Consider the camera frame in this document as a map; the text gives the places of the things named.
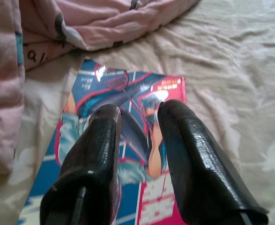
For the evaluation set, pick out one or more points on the pink cartoon print blanket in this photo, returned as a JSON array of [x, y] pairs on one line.
[[92, 23]]

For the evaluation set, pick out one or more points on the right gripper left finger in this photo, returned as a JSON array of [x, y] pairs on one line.
[[90, 159]]

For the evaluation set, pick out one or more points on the colourful manga comic book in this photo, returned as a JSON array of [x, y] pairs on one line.
[[132, 91]]

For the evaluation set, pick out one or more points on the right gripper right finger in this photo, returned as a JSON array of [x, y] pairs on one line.
[[198, 159]]

